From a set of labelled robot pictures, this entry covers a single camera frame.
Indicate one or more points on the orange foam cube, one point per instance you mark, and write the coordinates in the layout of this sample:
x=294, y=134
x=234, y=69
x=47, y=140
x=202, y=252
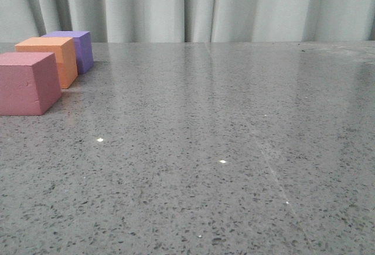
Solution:
x=64, y=50

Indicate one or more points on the purple foam cube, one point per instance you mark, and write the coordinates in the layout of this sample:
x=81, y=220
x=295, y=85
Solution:
x=83, y=47

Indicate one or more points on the grey pleated curtain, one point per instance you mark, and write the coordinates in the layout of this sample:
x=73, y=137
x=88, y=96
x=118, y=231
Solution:
x=121, y=21

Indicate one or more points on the pink foam cube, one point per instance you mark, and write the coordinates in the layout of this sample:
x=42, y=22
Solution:
x=29, y=83

